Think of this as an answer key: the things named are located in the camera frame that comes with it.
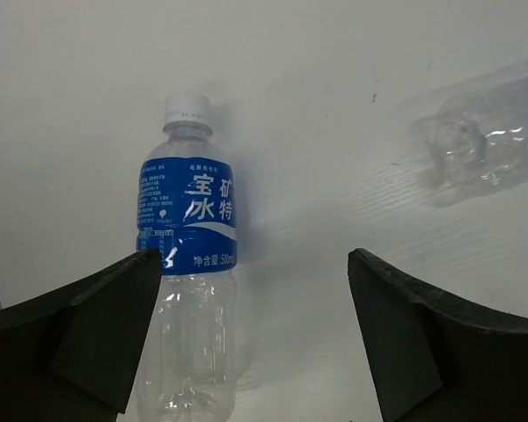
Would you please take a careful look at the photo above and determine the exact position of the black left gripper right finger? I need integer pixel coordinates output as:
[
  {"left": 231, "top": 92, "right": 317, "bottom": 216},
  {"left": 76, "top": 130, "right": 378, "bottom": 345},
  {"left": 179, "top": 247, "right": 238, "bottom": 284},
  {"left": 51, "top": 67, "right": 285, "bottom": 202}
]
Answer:
[{"left": 348, "top": 248, "right": 528, "bottom": 421}]

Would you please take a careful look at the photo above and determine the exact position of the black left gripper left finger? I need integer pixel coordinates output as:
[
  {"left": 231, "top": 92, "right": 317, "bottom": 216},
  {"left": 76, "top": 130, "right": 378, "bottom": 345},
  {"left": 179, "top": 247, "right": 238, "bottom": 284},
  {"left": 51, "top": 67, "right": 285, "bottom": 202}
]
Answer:
[{"left": 0, "top": 250, "right": 162, "bottom": 421}]

